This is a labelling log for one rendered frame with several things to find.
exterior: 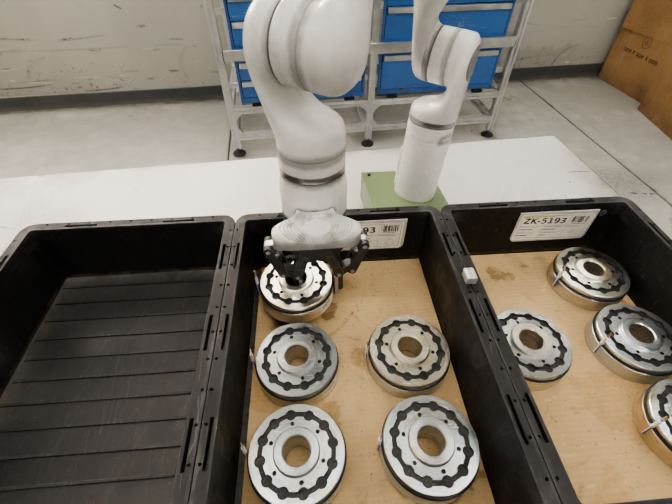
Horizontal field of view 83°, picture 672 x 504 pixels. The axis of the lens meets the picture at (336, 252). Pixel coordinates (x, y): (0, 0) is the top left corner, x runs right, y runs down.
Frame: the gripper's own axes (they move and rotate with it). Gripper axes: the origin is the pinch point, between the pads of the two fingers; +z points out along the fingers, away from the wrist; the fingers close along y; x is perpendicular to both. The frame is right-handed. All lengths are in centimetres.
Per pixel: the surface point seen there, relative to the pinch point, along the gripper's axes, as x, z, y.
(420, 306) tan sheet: 2.5, 4.2, -14.9
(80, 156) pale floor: -187, 87, 143
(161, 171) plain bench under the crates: -57, 17, 41
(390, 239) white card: -7.2, -0.6, -11.7
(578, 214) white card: -6.8, -3.8, -40.7
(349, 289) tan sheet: -1.6, 4.1, -4.7
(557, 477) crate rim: 27.6, -5.7, -18.8
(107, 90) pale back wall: -262, 77, 146
